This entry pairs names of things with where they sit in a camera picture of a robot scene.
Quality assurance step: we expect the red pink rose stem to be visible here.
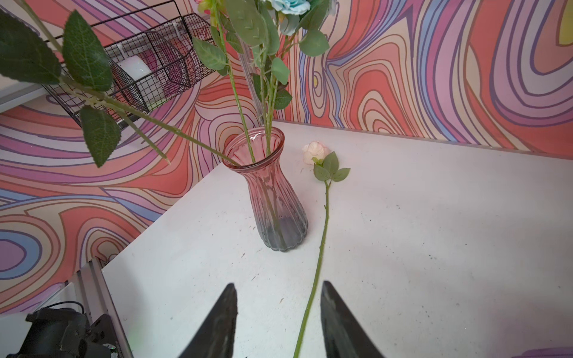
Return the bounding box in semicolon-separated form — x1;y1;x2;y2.
1;1;230;167

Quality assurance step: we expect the pale pink rose stem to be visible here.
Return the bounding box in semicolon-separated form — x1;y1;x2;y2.
292;140;352;358

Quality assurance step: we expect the light blue carnation stem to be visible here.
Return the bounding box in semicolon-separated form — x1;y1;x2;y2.
223;0;337;155

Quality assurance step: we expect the pink grey glass vase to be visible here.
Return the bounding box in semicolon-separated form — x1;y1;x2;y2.
223;128;308;252

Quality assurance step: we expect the purple glass vase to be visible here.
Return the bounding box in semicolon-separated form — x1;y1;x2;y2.
513;347;573;358

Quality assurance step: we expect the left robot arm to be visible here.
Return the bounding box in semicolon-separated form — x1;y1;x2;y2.
1;301;125;357

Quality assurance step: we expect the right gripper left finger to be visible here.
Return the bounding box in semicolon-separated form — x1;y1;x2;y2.
180;283;237;358

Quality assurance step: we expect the black wire basket left wall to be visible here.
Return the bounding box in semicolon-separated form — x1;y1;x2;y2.
42;0;216;131

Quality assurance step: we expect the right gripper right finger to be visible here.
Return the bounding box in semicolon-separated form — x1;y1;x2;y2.
320;280;384;358

